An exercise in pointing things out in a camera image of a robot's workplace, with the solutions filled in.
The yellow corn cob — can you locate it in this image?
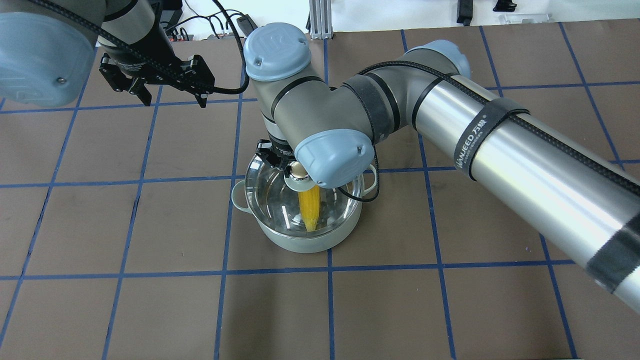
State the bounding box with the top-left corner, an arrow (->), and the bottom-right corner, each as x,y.
298,186 -> 321,232

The aluminium frame post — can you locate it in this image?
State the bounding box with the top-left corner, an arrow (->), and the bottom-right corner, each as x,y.
308,0 -> 334,40

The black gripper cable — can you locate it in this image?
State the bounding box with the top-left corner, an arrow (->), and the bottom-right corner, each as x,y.
30,0 -> 251,96

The pale green electric pot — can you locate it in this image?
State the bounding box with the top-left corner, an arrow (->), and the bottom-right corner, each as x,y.
231,155 -> 378,254

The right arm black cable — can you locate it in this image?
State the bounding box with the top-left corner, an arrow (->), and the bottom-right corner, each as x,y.
336,60 -> 640,203

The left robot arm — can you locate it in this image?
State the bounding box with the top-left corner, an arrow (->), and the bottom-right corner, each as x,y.
0,0 -> 215,107

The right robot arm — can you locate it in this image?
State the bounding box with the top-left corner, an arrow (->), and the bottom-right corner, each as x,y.
243,23 -> 640,312

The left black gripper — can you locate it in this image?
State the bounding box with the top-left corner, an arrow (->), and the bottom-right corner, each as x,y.
98,50 -> 216,109

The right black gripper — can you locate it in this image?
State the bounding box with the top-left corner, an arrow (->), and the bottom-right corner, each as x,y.
256,139 -> 296,171

